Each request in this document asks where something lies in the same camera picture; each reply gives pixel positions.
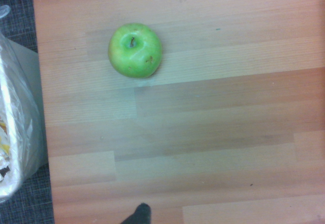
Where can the trash bin with plastic bag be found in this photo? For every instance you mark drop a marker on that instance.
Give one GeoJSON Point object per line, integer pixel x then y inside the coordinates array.
{"type": "Point", "coordinates": [15, 112]}

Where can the green apple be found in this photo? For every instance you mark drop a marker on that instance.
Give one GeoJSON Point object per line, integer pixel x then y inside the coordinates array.
{"type": "Point", "coordinates": [135, 53]}

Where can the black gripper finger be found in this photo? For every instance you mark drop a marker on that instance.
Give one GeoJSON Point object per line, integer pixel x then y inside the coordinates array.
{"type": "Point", "coordinates": [141, 215]}

